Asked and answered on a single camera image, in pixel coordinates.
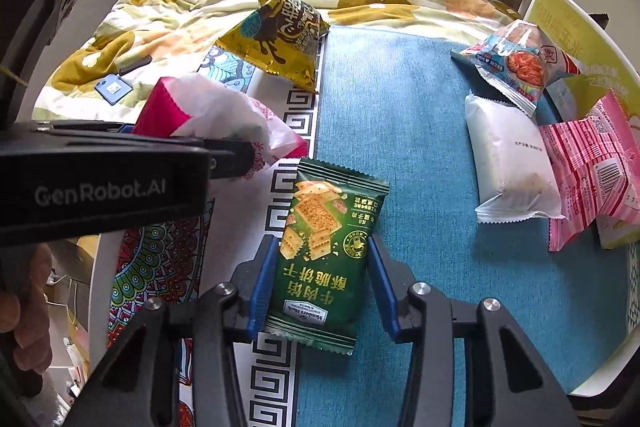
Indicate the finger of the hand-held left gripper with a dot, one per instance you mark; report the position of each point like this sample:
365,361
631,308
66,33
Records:
231,157
85,128

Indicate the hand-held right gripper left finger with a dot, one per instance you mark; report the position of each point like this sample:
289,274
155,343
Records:
262,287

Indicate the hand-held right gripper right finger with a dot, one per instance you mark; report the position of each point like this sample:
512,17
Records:
382,287

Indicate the red and white snack packet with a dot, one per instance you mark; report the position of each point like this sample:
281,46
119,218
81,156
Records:
215,112

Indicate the green cracker packet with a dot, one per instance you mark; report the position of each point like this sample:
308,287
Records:
325,217

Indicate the yellow-green cardboard box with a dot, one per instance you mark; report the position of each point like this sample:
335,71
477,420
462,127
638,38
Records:
565,22

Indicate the person's left hand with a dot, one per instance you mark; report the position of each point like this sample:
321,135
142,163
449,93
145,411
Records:
30,272

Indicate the blue phone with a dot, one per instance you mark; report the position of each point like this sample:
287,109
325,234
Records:
114,89

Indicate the small black flat object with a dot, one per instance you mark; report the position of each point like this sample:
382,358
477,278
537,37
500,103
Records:
135,65

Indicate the colourful patterned mat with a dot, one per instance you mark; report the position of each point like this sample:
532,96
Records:
150,267

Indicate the yellow and brown snack packet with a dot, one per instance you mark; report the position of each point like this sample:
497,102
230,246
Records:
280,37

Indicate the teal table mat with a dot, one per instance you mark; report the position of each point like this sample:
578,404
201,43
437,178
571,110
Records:
425,157

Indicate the floral blanket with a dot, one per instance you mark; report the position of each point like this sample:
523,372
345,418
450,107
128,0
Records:
165,12

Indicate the plain white snack packet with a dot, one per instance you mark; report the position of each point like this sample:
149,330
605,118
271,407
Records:
510,157

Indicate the pink striped snack packet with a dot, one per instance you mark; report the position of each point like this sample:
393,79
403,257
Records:
585,172

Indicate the blue-edged snack packet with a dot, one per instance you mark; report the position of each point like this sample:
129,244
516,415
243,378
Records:
510,57

